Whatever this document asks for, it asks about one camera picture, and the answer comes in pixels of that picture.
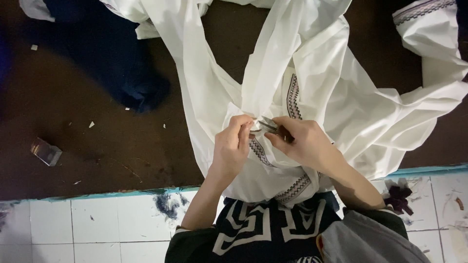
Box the dark purple fabric scraps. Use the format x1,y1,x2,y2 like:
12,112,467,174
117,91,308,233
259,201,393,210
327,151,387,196
383,180,414,216

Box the small clear plastic box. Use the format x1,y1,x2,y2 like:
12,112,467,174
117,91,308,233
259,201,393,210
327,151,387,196
30,137,63,167

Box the metal thread snips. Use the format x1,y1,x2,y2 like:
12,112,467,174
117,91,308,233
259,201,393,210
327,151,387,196
250,116,295,143

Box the dark blue cloth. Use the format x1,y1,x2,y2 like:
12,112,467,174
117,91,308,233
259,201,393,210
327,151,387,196
42,0,170,113

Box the white embroidered garment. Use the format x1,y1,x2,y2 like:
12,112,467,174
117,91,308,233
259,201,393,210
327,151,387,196
99,0,468,209

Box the person's dark patterned clothing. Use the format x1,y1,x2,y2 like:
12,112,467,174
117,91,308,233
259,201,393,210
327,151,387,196
165,192,432,263

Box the blue thread clump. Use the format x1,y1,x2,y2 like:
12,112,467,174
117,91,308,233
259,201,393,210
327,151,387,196
154,194,191,221

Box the person's right hand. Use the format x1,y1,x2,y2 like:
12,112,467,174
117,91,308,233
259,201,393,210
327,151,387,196
264,116,339,169

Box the person's left hand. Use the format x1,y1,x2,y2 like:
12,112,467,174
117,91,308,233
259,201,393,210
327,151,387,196
211,114,256,177

